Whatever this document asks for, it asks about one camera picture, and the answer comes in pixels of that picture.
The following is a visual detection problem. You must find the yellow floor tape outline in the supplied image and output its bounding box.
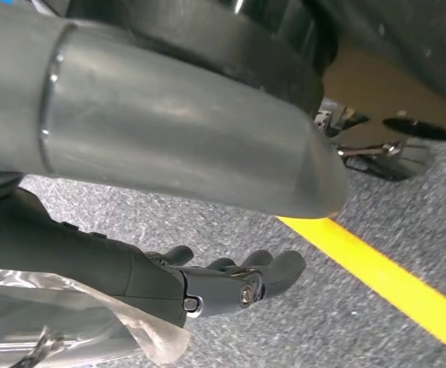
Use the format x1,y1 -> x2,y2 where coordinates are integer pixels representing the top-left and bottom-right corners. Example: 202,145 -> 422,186
277,215 -> 446,360

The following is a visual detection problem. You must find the clear plastic shield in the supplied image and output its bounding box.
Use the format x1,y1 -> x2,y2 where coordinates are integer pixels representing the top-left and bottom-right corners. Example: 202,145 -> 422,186
0,269 -> 191,368

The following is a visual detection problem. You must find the tan robot body panel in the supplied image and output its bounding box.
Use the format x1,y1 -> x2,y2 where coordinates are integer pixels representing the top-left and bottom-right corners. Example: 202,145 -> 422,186
321,38 -> 446,142

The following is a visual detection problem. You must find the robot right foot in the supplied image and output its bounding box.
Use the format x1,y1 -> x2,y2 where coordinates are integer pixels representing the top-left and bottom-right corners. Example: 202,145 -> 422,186
314,99 -> 433,182

